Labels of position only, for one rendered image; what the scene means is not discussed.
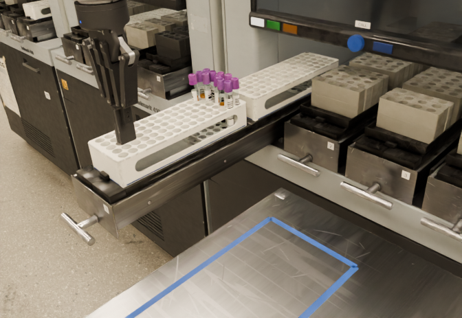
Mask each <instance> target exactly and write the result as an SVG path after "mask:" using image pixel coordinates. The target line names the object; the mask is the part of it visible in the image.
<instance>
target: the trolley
mask: <svg viewBox="0 0 462 318"><path fill-rule="evenodd" d="M83 318H462V278H461V277H459V276H457V275H455V274H453V273H451V272H449V271H447V270H445V269H442V268H441V267H439V266H437V265H435V264H433V263H431V262H429V261H427V260H424V259H423V258H420V257H419V256H417V255H415V254H413V253H411V252H409V251H407V250H405V249H402V248H401V247H398V246H397V245H395V244H393V243H391V242H389V241H387V240H385V239H383V238H381V237H379V236H377V235H375V234H373V233H371V232H369V231H367V230H365V229H363V228H361V227H359V226H357V225H355V224H353V223H351V222H349V221H347V220H345V219H343V218H341V217H339V216H337V215H335V214H333V213H331V212H330V211H328V210H326V209H324V208H322V207H320V206H318V205H316V204H314V203H312V202H310V201H308V200H306V199H304V198H302V197H300V196H298V195H296V194H294V193H292V192H290V191H288V190H286V189H284V188H279V189H278V190H277V191H275V192H273V193H271V194H270V195H269V196H267V197H265V198H264V199H263V200H261V201H259V202H258V203H257V204H255V205H253V206H252V207H251V208H249V209H247V210H246V211H244V212H243V213H242V214H239V215H238V216H237V217H235V218H233V219H232V220H231V221H229V222H228V223H226V224H225V225H223V226H222V227H220V228H218V229H217V230H216V231H214V232H212V233H211V234H210V235H208V236H206V237H205V238H203V239H202V240H200V241H199V242H197V243H196V244H194V245H193V246H191V247H190V248H188V249H187V250H185V251H184V252H182V253H181V254H179V255H178V256H176V257H175V258H173V259H172V260H170V261H168V262H167V263H166V264H164V265H162V266H161V267H160V268H158V269H156V270H155V271H154V272H152V273H150V274H149V275H147V276H146V277H144V278H143V279H141V280H140V281H139V282H137V283H135V284H134V285H132V286H130V287H129V288H128V289H126V290H125V291H123V292H121V293H120V294H119V295H117V296H115V297H114V298H113V299H111V300H109V301H108V302H107V303H105V304H103V305H102V306H100V307H99V308H97V309H95V310H94V311H93V312H91V313H89V314H88V315H87V316H85V317H83Z"/></svg>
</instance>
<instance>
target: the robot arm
mask: <svg viewBox="0 0 462 318"><path fill-rule="evenodd" d="M74 1H75V2H74V7H75V10H76V16H77V19H78V24H79V26H80V27H81V28H82V29H84V30H89V38H86V39H83V40H82V44H83V45H84V48H85V50H86V52H87V54H88V57H89V60H90V63H91V66H92V69H93V73H94V76H95V78H96V82H97V84H98V88H99V90H100V94H101V96H102V98H106V99H107V102H108V104H110V109H111V115H112V119H113V125H114V129H115V135H116V139H117V142H118V143H119V144H121V145H124V144H126V143H129V142H130V141H133V140H135V139H136V134H135V127H134V122H133V115H132V110H131V106H133V105H135V104H137V103H138V60H139V57H140V53H139V51H138V50H136V49H135V50H133V51H132V50H131V49H130V48H129V46H128V45H127V43H128V40H127V36H126V34H125V32H124V26H125V25H126V24H127V23H128V22H129V21H130V16H129V9H128V3H127V0H74Z"/></svg>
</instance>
